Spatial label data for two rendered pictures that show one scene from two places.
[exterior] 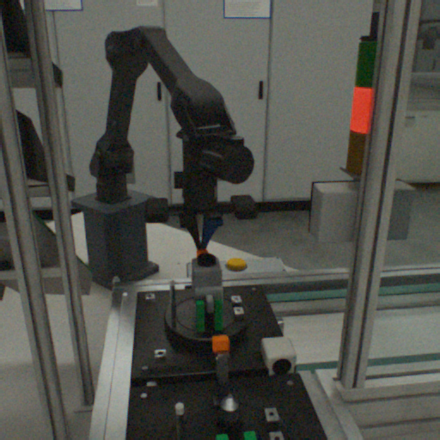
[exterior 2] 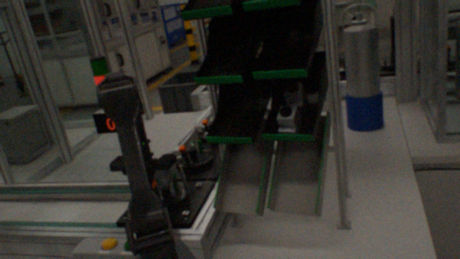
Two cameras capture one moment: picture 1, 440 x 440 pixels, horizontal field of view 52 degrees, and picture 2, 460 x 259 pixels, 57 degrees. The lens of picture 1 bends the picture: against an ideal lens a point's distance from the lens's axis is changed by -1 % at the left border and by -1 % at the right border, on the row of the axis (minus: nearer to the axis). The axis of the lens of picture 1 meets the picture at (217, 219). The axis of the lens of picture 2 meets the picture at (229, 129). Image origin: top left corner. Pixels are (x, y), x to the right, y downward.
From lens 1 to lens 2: 175 cm
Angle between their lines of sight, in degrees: 131
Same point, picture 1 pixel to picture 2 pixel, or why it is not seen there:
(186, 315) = (176, 193)
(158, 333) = (193, 197)
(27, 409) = (267, 223)
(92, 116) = not seen: outside the picture
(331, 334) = (107, 216)
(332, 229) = not seen: hidden behind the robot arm
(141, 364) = (208, 185)
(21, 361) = (274, 249)
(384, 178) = not seen: hidden behind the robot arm
